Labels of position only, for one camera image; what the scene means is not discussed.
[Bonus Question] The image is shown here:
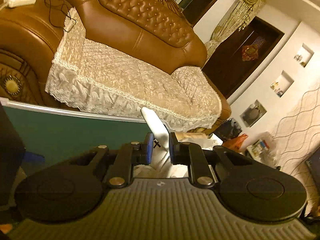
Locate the white shoelace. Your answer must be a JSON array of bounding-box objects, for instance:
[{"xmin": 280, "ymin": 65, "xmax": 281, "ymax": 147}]
[{"xmin": 140, "ymin": 107, "xmax": 169, "ymax": 151}]

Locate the brown leather sofa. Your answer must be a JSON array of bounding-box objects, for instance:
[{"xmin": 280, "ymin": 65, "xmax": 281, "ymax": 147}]
[{"xmin": 1, "ymin": 0, "xmax": 231, "ymax": 133}]

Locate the black bag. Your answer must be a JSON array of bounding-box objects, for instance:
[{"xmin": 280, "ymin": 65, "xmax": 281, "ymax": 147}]
[{"xmin": 214, "ymin": 118, "xmax": 242, "ymax": 142}]

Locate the gold fringed curtain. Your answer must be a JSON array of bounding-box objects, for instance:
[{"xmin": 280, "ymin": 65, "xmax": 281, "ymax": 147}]
[{"xmin": 205, "ymin": 0, "xmax": 266, "ymax": 59}]

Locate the white tv cabinet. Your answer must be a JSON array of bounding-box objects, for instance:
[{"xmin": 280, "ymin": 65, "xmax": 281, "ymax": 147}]
[{"xmin": 245, "ymin": 132, "xmax": 280, "ymax": 168}]

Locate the white power strip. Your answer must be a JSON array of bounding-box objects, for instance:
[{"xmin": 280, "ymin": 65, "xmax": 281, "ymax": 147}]
[{"xmin": 8, "ymin": 0, "xmax": 36, "ymax": 8}]

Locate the wall-mounted television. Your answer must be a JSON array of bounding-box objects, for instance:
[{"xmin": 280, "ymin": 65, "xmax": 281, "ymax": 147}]
[{"xmin": 305, "ymin": 148, "xmax": 320, "ymax": 193}]

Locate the dark wooden door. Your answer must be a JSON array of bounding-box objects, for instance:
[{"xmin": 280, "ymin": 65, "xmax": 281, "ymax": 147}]
[{"xmin": 202, "ymin": 17, "xmax": 284, "ymax": 98}]

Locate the orange plastic bag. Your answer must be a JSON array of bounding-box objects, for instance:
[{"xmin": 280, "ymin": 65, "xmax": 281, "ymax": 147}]
[{"xmin": 222, "ymin": 134, "xmax": 248, "ymax": 152}]

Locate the beige lace sofa cover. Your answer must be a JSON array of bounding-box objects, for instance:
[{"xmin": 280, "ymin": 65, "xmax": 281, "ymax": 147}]
[{"xmin": 45, "ymin": 9, "xmax": 222, "ymax": 132}]

